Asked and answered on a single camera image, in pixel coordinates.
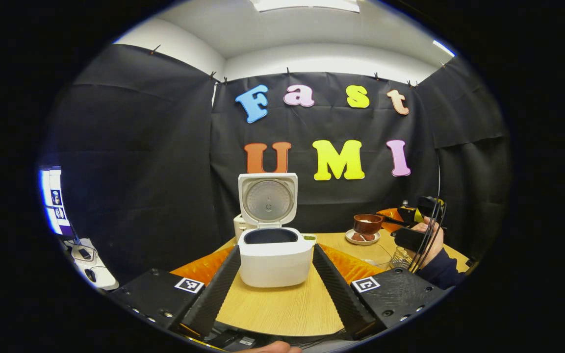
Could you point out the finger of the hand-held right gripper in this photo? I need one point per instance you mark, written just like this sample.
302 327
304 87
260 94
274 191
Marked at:
393 213

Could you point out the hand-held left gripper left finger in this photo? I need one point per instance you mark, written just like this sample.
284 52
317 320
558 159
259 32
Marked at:
218 294

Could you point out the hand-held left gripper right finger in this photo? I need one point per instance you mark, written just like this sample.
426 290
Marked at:
336 294

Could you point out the brown wooden spoon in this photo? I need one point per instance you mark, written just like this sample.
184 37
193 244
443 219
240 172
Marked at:
367 228

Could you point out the white rice cooker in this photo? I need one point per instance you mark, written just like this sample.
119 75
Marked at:
272 264

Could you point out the brown meat piece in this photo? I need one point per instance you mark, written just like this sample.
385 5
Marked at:
370 237
357 237

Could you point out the white plate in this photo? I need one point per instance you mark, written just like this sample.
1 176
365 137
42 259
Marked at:
348 239

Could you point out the white divided condiment tray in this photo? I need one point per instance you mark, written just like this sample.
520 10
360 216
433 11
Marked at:
310 239

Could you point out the white toaster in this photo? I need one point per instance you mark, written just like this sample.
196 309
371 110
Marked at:
240 228

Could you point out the white side desk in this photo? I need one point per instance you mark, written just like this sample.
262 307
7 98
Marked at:
103 277

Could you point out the black computer mouse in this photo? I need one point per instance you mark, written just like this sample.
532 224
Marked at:
90 275

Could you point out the black backdrop cloth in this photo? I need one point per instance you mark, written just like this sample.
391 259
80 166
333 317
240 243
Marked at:
140 171

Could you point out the small ceiling light panel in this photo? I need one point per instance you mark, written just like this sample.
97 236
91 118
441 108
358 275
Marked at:
443 47

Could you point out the computer monitor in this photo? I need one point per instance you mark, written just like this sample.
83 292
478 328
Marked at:
54 201

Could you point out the large ceiling light panel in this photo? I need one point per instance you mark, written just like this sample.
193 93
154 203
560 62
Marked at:
307 4

